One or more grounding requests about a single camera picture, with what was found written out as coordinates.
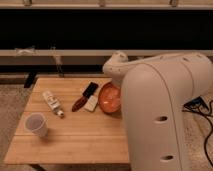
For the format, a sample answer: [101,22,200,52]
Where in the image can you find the orange ceramic bowl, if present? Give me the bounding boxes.
[98,82,121,113]

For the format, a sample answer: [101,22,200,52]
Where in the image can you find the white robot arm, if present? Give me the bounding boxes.
[103,51,213,171]

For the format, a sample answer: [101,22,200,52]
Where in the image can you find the black rectangular block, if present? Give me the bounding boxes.
[83,82,98,98]

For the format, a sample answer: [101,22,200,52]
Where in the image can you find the white rectangular eraser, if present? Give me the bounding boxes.
[84,95,98,112]

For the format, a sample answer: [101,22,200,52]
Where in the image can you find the brown snack bar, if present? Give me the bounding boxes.
[72,96,87,112]

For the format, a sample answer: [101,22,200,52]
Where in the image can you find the small white bottle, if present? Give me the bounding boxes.
[42,91,64,118]

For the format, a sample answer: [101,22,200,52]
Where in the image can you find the wooden table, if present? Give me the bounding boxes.
[4,78,129,164]

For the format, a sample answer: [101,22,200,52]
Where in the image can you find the translucent plastic cup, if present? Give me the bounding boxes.
[24,113,48,137]

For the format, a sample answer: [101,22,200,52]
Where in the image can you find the long wooden rail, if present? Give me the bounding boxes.
[0,49,213,66]

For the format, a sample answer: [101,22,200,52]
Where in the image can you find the black cable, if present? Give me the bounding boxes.
[182,96,213,168]

